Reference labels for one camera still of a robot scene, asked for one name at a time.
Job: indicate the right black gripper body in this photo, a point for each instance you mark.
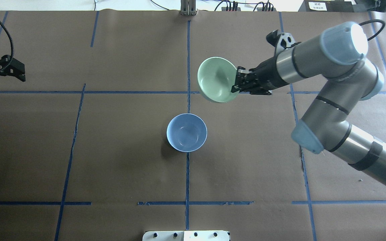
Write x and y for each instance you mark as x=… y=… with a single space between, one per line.
x=268 y=74

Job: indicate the blue bowl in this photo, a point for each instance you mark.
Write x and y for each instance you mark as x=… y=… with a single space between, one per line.
x=186 y=133

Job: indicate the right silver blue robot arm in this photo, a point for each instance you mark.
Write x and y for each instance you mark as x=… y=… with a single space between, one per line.
x=339 y=54

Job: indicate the black box with label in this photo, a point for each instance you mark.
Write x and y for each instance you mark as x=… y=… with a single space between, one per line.
x=326 y=6

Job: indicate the green bowl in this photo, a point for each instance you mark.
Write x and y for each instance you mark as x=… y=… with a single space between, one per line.
x=216 y=77

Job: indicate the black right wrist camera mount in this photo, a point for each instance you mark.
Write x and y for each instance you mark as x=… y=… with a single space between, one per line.
x=281 y=41

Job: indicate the aluminium frame post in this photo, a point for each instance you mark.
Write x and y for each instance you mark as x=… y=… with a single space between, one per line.
x=188 y=7

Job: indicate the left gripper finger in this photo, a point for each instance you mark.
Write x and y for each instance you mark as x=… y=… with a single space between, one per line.
x=14 y=68

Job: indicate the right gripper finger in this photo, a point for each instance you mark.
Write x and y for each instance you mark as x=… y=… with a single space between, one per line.
x=241 y=80

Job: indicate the white mounting pillar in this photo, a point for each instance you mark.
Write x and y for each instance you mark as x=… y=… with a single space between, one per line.
x=187 y=235

